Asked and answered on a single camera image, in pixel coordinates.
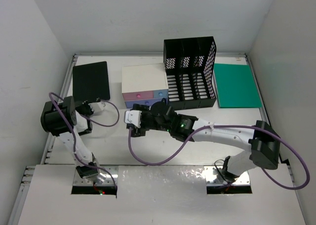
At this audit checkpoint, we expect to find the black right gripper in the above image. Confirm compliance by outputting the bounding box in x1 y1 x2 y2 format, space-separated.
130 104 171 136

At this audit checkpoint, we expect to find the black board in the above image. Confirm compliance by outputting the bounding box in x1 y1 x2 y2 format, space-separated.
73 61 111 103

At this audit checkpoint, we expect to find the purple bottom drawer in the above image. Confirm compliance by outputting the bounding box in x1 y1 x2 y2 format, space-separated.
125 97 168 108

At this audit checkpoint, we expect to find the pink drawer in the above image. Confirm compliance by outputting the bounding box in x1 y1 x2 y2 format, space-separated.
122 90 154 101

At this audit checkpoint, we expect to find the light blue small drawer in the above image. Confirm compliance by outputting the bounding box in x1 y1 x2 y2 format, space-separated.
154 89 168 98

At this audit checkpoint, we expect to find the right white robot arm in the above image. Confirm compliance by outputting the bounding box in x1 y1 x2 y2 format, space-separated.
124 101 280 184

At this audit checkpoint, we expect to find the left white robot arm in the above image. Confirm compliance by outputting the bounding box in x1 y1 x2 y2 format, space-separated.
40 96 101 183

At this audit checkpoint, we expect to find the white drawer cabinet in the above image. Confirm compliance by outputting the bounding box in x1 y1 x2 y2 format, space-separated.
121 63 168 93

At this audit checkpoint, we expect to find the black mesh file organizer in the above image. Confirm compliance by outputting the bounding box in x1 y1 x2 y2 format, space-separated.
163 36 217 110

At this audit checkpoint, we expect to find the green folder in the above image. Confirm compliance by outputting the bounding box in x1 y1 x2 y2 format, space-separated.
214 63 262 108

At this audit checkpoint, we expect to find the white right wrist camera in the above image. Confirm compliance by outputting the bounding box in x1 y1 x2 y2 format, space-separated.
124 110 142 128

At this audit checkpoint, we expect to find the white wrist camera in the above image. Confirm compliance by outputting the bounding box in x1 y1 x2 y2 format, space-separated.
88 101 106 114
124 110 142 128

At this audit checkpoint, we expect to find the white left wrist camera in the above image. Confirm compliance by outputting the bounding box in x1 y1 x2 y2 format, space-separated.
88 101 106 114

